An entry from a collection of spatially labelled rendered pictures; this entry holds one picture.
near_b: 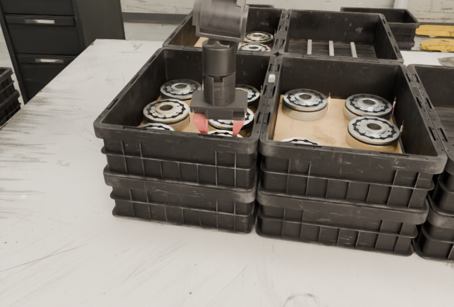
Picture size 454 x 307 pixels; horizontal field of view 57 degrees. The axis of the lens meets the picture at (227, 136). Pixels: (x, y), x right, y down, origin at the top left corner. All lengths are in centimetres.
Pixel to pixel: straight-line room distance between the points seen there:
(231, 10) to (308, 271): 47
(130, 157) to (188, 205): 15
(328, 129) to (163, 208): 39
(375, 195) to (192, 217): 35
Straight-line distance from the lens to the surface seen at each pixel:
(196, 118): 75
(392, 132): 91
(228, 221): 83
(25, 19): 246
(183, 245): 83
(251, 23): 143
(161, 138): 73
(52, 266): 86
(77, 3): 229
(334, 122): 97
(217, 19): 67
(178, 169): 77
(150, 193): 83
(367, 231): 81
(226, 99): 73
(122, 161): 80
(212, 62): 70
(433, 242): 86
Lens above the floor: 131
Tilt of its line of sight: 33 degrees down
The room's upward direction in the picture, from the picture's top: straight up
